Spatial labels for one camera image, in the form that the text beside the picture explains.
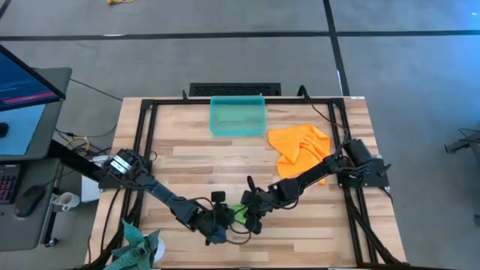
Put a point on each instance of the black aluminium table frame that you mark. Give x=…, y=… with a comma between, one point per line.
x=180, y=101

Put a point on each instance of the laptop computer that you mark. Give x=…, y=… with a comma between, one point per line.
x=22, y=86

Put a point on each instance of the white box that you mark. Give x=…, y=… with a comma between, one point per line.
x=90, y=189

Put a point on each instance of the black round desk device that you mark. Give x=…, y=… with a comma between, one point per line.
x=3, y=130

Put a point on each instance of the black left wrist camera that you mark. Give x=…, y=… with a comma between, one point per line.
x=218, y=197

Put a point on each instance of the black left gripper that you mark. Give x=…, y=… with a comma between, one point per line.
x=212, y=225

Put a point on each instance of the grey computer desk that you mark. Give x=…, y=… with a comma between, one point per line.
x=48, y=123

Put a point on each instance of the light green microfiber towel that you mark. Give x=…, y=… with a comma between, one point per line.
x=240, y=214

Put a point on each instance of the white cup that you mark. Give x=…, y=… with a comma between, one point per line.
x=67, y=200

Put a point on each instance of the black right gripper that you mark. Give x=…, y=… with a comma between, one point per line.
x=258, y=202

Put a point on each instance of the white round object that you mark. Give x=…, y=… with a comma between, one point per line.
x=160, y=247

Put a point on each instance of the teal plastic basket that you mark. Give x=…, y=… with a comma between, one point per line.
x=236, y=120

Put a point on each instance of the black floor stand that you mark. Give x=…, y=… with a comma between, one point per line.
x=465, y=141

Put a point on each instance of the white tape strip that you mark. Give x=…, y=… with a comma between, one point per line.
x=357, y=98

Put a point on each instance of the black computer mouse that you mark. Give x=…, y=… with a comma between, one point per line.
x=30, y=200

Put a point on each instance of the orange microfiber towel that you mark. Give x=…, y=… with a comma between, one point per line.
x=300, y=146

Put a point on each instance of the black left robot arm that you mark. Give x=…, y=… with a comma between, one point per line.
x=165, y=193

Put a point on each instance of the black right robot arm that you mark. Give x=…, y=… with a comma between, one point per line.
x=311, y=174

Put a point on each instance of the dark green towel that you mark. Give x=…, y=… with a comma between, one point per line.
x=135, y=251

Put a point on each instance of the black support bar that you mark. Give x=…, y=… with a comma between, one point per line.
x=71, y=157

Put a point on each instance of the black keyboard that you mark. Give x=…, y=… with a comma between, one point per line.
x=9, y=183

